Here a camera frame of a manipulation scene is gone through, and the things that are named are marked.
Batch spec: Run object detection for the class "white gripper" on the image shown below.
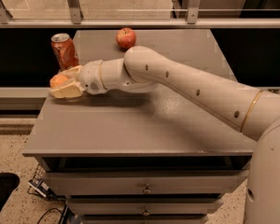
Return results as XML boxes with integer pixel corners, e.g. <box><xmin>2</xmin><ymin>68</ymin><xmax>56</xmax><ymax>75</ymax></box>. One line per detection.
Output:
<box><xmin>49</xmin><ymin>60</ymin><xmax>107</xmax><ymax>99</ymax></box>

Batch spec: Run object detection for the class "orange fruit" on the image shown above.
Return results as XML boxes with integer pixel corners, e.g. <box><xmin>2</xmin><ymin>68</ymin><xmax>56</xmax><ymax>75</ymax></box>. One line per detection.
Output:
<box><xmin>49</xmin><ymin>74</ymin><xmax>68</xmax><ymax>88</ymax></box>

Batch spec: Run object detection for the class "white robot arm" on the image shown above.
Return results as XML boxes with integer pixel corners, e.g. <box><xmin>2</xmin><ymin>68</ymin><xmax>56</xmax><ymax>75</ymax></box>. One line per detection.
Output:
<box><xmin>49</xmin><ymin>46</ymin><xmax>280</xmax><ymax>224</ymax></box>

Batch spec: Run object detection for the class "red coke can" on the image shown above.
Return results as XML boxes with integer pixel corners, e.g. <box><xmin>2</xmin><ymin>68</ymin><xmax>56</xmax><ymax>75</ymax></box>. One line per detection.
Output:
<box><xmin>51</xmin><ymin>33</ymin><xmax>79</xmax><ymax>71</ymax></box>

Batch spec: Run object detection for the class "red apple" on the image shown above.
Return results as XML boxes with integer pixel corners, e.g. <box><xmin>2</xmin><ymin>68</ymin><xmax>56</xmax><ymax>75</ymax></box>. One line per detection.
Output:
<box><xmin>116</xmin><ymin>28</ymin><xmax>136</xmax><ymax>49</ymax></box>

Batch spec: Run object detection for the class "metal glass railing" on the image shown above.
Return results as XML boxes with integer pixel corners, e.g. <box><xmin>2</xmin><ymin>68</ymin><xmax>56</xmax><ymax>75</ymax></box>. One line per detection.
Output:
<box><xmin>0</xmin><ymin>0</ymin><xmax>280</xmax><ymax>29</ymax></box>

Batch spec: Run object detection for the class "middle grey drawer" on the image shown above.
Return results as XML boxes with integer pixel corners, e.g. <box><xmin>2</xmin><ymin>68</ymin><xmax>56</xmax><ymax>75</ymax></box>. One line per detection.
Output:
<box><xmin>67</xmin><ymin>198</ymin><xmax>222</xmax><ymax>216</ymax></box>

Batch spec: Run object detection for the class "grey drawer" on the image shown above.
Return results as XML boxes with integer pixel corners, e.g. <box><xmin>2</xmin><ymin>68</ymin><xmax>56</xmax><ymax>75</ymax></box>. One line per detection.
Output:
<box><xmin>67</xmin><ymin>198</ymin><xmax>222</xmax><ymax>216</ymax></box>
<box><xmin>82</xmin><ymin>215</ymin><xmax>208</xmax><ymax>224</ymax></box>
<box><xmin>43</xmin><ymin>171</ymin><xmax>248</xmax><ymax>196</ymax></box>

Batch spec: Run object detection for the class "black chair seat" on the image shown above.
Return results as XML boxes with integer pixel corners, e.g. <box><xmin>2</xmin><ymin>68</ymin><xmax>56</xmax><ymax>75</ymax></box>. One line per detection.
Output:
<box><xmin>0</xmin><ymin>173</ymin><xmax>20</xmax><ymax>212</ymax></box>

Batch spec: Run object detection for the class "bottom grey drawer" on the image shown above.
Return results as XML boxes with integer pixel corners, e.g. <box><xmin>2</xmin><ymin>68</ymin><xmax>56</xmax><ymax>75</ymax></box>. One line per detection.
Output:
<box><xmin>82</xmin><ymin>215</ymin><xmax>208</xmax><ymax>224</ymax></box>

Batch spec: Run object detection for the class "top grey drawer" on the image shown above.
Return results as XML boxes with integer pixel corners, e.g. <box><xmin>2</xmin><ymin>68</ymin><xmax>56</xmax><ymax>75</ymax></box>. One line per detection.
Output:
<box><xmin>43</xmin><ymin>171</ymin><xmax>248</xmax><ymax>196</ymax></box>

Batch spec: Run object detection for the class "wire basket on floor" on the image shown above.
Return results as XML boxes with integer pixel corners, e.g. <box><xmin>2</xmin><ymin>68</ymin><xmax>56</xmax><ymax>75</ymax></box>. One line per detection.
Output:
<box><xmin>27</xmin><ymin>165</ymin><xmax>56</xmax><ymax>201</ymax></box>

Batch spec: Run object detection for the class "black floor cable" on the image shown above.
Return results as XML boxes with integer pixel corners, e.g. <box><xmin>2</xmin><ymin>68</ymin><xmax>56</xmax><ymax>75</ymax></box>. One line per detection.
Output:
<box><xmin>36</xmin><ymin>203</ymin><xmax>69</xmax><ymax>224</ymax></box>

